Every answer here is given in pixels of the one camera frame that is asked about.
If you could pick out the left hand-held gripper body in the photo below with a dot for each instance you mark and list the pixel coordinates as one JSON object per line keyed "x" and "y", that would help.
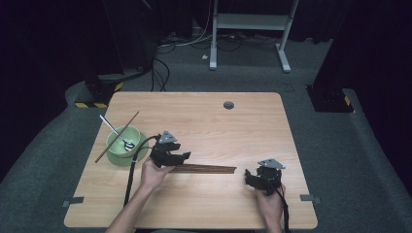
{"x": 162, "y": 152}

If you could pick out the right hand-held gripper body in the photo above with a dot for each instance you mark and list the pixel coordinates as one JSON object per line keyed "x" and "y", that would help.
{"x": 270, "y": 178}

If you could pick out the pile of brown chopsticks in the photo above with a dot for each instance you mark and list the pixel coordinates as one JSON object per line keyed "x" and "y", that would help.
{"x": 210, "y": 169}

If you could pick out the brown wooden chopstick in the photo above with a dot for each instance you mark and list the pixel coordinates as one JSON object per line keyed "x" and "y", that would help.
{"x": 129, "y": 122}

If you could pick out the person's left hand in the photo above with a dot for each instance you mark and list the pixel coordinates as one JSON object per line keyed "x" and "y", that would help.
{"x": 154, "y": 176}

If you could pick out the person's right hand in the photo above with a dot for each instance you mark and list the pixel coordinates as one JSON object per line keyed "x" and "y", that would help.
{"x": 269, "y": 205}

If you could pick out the green saucer plate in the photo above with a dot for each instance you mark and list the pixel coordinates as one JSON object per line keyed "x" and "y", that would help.
{"x": 144, "y": 147}

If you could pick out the grey tape strip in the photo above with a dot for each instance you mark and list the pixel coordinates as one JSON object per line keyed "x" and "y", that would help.
{"x": 74, "y": 201}
{"x": 310, "y": 198}

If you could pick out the metal spoon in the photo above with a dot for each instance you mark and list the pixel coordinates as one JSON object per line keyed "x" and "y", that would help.
{"x": 111, "y": 127}

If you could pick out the grey table grommet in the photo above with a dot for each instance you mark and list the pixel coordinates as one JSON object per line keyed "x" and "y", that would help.
{"x": 228, "y": 105}

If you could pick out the black stand base yellow stripes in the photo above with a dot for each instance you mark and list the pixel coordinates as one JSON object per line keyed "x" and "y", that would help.
{"x": 101, "y": 90}
{"x": 330, "y": 98}

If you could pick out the white metal desk frame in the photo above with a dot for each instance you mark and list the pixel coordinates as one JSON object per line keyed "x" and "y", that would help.
{"x": 251, "y": 22}

